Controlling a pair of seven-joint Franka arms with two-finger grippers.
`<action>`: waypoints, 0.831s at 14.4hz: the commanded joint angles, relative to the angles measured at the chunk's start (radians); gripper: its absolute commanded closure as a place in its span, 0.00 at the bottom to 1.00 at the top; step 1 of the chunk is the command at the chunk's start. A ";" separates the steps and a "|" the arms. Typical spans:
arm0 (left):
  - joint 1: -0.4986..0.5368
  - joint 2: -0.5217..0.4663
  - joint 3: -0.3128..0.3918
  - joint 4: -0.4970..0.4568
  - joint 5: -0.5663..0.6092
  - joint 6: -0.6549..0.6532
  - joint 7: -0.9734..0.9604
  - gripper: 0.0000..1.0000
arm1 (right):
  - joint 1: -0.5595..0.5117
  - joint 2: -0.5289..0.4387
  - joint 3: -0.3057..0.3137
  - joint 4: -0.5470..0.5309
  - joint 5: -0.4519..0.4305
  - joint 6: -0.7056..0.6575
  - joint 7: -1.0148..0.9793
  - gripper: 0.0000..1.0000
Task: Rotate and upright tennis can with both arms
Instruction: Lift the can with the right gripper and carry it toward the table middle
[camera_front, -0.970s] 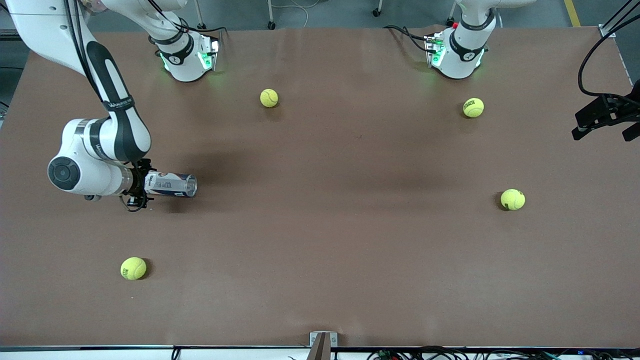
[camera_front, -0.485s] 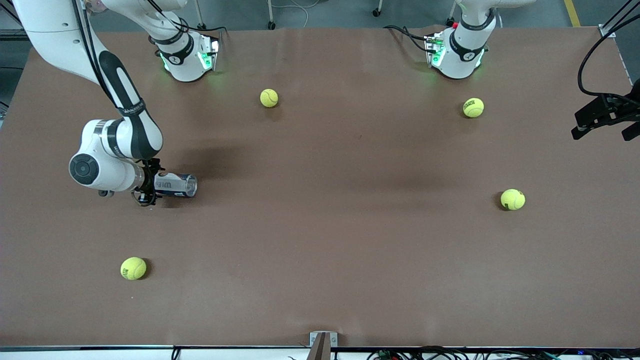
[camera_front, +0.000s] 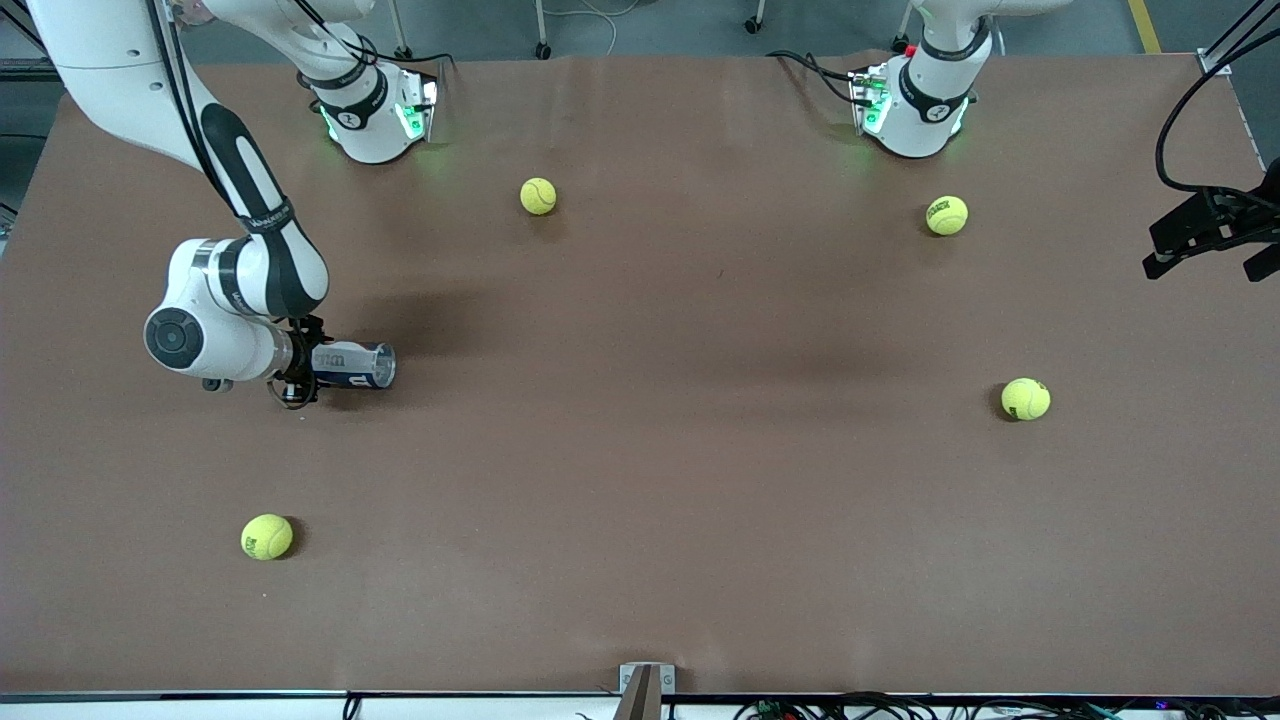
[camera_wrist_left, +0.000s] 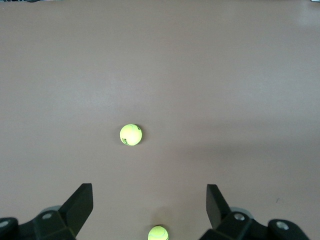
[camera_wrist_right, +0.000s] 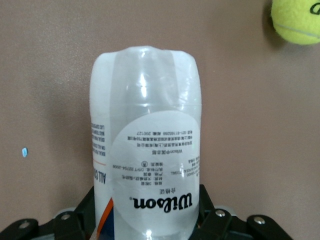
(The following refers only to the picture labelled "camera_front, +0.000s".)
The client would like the clear tennis ball can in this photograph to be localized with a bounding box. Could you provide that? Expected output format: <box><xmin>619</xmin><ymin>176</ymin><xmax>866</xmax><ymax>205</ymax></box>
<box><xmin>312</xmin><ymin>340</ymin><xmax>397</xmax><ymax>393</ymax></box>

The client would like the brown table cover sheet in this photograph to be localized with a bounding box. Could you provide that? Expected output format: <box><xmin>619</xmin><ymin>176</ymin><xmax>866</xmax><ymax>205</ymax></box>
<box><xmin>0</xmin><ymin>52</ymin><xmax>1280</xmax><ymax>696</ymax></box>

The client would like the black right arm base cable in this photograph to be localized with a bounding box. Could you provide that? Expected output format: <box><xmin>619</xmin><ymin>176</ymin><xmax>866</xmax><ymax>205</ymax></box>
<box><xmin>295</xmin><ymin>0</ymin><xmax>456</xmax><ymax>81</ymax></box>

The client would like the black arm base cable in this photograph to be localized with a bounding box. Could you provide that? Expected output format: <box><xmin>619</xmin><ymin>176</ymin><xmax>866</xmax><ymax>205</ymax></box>
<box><xmin>295</xmin><ymin>0</ymin><xmax>456</xmax><ymax>81</ymax></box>
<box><xmin>766</xmin><ymin>50</ymin><xmax>863</xmax><ymax>107</ymax></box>

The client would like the white floor cable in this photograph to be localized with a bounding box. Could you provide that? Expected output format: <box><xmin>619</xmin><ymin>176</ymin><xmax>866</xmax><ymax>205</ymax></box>
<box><xmin>545</xmin><ymin>0</ymin><xmax>621</xmax><ymax>56</ymax></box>

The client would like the black left arm base cable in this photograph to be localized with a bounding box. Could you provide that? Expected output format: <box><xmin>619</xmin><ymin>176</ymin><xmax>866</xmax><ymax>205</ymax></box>
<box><xmin>766</xmin><ymin>50</ymin><xmax>863</xmax><ymax>107</ymax></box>

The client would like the grey metal camera mount bracket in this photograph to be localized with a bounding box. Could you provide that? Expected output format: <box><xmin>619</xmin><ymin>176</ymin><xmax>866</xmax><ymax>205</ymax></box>
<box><xmin>619</xmin><ymin>663</ymin><xmax>676</xmax><ymax>720</ymax></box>

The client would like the black cable tangle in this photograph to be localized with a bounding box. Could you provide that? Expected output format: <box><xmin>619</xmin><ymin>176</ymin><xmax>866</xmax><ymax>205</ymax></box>
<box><xmin>735</xmin><ymin>690</ymin><xmax>1280</xmax><ymax>720</ymax></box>

